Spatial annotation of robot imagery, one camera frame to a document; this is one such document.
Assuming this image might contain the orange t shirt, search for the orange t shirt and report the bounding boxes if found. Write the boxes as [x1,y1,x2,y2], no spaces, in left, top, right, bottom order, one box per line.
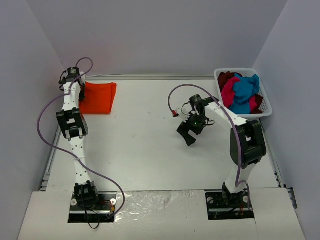
[79,82,117,115]

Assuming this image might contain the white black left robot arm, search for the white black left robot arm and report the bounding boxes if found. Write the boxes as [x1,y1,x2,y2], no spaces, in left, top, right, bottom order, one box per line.
[56,67,101,209]

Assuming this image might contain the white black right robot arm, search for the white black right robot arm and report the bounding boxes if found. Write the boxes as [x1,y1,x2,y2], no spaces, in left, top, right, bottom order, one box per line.
[177,94,267,207]

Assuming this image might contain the pink t shirt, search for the pink t shirt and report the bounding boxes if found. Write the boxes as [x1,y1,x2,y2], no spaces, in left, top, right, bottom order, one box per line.
[221,76,263,114]

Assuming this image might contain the dark red t shirt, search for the dark red t shirt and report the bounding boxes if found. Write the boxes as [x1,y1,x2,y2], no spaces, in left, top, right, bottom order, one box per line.
[218,71,239,88]

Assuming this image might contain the blue t shirt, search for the blue t shirt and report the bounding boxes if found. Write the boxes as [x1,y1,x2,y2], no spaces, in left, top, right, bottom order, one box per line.
[230,73,260,115]

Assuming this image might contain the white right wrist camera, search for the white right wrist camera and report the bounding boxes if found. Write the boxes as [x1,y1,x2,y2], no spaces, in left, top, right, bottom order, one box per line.
[171,106,193,122]

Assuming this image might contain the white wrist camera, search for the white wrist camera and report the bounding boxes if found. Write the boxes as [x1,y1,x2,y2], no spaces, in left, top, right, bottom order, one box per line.
[79,74,87,85]
[171,106,193,122]

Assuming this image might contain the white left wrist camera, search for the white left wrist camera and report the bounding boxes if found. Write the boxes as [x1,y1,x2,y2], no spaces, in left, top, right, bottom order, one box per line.
[79,74,87,85]

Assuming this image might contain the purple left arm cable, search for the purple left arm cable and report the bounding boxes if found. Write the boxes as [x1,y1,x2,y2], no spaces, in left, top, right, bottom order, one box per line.
[36,57,126,217]

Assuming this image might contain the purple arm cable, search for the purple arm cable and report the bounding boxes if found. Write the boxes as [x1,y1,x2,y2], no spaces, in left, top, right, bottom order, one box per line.
[167,84,252,210]
[36,57,126,217]

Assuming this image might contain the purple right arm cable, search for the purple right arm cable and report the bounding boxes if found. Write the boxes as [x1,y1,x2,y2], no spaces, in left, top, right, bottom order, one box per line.
[167,84,252,210]

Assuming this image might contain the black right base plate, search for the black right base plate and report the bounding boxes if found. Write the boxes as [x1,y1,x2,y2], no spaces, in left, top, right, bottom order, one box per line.
[205,190,255,221]

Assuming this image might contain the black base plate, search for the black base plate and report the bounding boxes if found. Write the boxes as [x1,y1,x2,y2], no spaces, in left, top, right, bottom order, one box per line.
[205,190,255,221]
[68,192,117,224]

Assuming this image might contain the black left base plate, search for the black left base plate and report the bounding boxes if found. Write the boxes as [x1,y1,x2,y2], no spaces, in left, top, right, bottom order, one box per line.
[68,192,117,224]

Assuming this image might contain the thin black cable loop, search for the thin black cable loop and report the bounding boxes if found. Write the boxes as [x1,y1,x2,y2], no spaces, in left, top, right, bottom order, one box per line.
[85,212,102,230]

